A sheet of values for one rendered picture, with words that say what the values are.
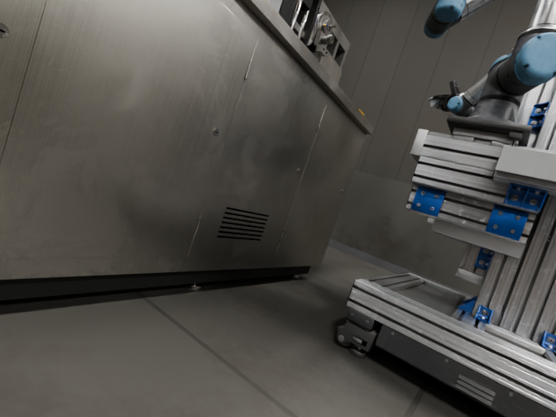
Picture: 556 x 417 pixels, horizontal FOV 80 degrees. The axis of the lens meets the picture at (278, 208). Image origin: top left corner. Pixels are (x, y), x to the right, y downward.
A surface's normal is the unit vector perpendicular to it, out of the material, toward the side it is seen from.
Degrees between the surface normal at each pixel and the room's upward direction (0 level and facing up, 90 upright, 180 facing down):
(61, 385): 0
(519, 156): 90
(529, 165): 90
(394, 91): 90
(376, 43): 90
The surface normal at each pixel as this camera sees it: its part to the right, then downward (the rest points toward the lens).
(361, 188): -0.54, -0.14
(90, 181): 0.80, 0.29
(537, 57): -0.18, 0.13
